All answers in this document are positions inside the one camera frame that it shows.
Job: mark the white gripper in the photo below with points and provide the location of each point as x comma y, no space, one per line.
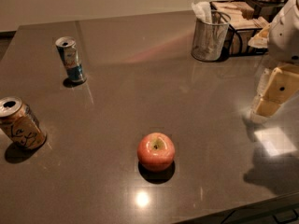
285,36

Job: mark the slim blue silver redbull can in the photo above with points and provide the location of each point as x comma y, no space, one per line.
68,52

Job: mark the red apple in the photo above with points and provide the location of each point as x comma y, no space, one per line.
156,152

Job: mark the tan LaCroix soda can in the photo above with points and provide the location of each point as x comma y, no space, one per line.
19,123

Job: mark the brown packets in rack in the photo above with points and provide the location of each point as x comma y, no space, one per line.
241,14

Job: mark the white napkins in cup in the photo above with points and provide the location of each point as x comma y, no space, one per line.
202,11

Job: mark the black wire organizer rack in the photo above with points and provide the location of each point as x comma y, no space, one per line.
236,41

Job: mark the wire mesh cup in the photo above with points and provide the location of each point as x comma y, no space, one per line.
209,37

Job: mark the black drawer handle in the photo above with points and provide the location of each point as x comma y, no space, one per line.
286,217

